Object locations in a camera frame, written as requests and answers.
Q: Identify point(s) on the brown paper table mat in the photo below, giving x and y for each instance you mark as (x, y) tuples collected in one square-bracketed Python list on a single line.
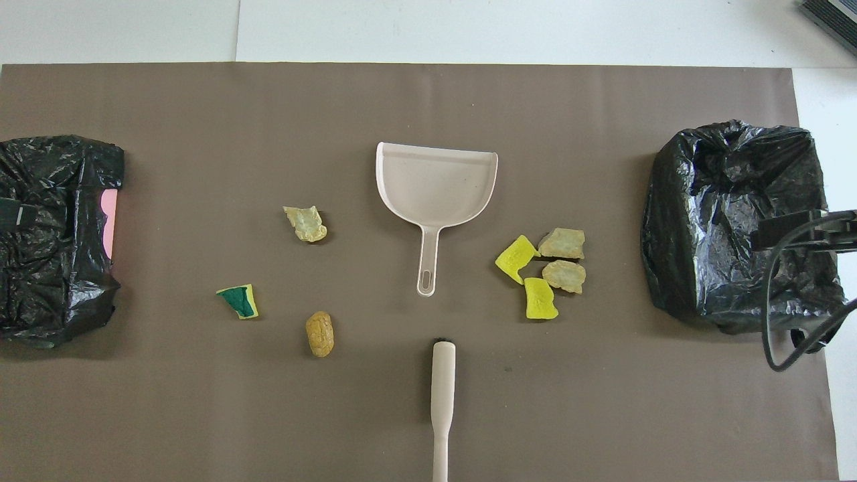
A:
[(402, 100)]

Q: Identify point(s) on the beige sponge scrap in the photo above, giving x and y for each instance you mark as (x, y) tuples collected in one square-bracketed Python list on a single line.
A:
[(562, 243), (564, 276)]

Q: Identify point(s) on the black bag lined bin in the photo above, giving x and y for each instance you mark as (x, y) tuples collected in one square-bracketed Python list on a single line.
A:
[(710, 221)]

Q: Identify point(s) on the dark grey ribbed device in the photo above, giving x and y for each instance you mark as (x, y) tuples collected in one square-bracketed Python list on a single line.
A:
[(833, 17)]

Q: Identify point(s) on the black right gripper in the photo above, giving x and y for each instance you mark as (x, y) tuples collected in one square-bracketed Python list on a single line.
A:
[(837, 231)]

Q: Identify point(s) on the pale jagged sponge scrap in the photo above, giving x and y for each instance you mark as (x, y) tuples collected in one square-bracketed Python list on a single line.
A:
[(306, 224)]

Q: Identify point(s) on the brown oval sponge lump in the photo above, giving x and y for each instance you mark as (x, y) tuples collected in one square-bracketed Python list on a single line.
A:
[(320, 333)]

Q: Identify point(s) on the black bag over pink bin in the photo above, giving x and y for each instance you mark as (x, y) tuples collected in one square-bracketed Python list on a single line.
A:
[(47, 268)]

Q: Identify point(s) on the beige plastic dustpan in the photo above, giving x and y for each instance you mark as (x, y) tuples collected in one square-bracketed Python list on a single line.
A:
[(435, 187)]

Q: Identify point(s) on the green and yellow sponge scrap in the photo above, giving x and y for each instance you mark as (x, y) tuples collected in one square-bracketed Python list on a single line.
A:
[(240, 301)]

